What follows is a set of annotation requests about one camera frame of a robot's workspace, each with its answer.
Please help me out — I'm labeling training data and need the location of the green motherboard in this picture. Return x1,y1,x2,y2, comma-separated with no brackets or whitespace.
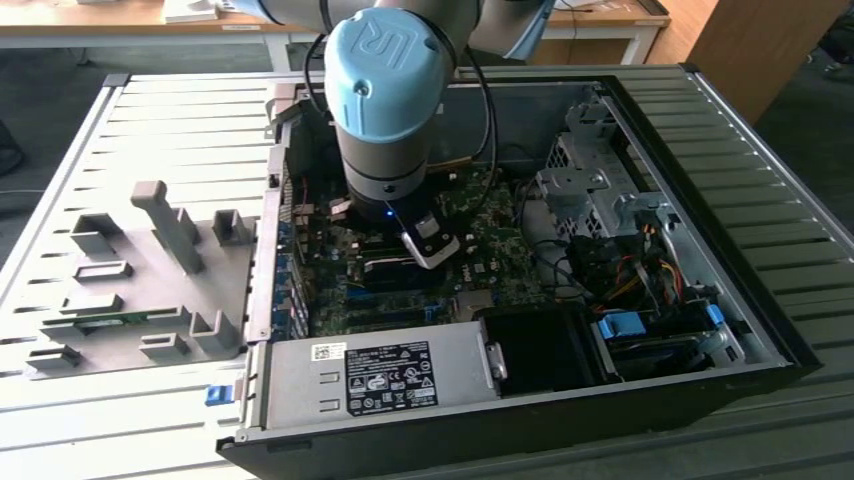
290,167,593,339

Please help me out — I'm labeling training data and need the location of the black expansion slot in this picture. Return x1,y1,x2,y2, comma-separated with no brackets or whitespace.
347,318,440,334
346,305,436,321

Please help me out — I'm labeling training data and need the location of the silver chipset heatsink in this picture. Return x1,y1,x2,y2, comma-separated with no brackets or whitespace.
453,289,500,321

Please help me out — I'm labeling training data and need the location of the silver drive cage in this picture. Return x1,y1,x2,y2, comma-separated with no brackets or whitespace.
533,84,677,241

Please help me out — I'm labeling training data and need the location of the silver power supply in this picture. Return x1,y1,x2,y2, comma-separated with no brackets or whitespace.
257,319,510,432

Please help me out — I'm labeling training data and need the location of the grey parts rack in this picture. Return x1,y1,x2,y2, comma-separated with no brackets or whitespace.
23,179,263,382

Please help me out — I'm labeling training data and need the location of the black fan shroud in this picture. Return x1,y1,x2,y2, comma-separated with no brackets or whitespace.
474,301,601,397

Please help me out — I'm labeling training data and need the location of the green RAM stick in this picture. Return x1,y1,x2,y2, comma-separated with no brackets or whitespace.
63,308,177,332

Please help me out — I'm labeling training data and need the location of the blue plastic clip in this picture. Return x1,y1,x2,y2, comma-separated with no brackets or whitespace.
203,382,241,409

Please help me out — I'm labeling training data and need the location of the blue disk carrier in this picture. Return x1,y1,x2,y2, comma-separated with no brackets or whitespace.
596,308,714,384

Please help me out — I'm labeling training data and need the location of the white box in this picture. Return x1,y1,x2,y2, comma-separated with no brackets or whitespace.
163,0,223,25

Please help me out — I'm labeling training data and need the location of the black PC case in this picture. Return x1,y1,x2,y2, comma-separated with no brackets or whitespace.
214,73,824,480

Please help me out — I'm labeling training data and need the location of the wooden desk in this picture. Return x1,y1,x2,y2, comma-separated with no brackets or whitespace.
0,0,673,76

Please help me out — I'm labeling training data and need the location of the black floor object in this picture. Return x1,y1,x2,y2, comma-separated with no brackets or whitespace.
0,117,29,177

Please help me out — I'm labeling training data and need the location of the wooden cabinet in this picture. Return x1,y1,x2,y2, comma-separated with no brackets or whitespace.
645,0,854,126

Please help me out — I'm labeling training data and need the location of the black office chair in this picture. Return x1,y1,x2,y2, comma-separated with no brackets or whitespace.
817,14,854,84

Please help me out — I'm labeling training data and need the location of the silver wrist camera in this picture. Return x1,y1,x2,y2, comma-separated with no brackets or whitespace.
400,212,462,271

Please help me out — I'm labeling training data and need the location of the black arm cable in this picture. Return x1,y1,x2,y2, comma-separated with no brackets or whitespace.
457,42,504,211

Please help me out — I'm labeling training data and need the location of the grey metal bracket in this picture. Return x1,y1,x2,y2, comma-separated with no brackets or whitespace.
263,82,306,147

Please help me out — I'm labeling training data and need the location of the black round cable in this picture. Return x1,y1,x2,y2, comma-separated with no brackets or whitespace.
524,179,589,306

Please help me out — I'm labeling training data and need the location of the coloured power wire bundle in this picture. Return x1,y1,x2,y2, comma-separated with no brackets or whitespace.
586,224,689,319

